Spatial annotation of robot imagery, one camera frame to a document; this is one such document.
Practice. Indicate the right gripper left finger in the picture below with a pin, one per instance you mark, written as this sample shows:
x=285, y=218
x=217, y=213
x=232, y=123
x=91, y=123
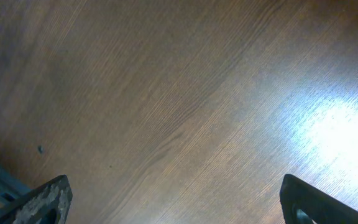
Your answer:
x=48, y=203

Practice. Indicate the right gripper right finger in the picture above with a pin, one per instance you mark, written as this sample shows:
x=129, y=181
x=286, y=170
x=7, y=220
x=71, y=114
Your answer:
x=303, y=203

